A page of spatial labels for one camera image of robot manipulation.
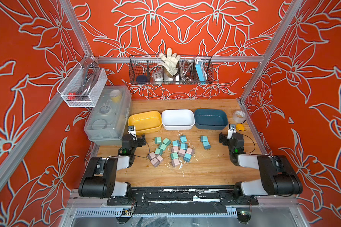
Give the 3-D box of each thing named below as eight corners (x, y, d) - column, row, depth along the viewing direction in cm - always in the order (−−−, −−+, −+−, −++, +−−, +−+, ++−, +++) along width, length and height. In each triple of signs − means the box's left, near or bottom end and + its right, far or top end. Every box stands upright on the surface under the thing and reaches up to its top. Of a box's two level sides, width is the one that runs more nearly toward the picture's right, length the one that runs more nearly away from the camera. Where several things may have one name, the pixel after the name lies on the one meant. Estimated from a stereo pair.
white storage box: (161, 130, 102) (161, 125, 98) (162, 114, 112) (161, 109, 107) (194, 130, 102) (195, 125, 98) (192, 114, 112) (192, 109, 107)
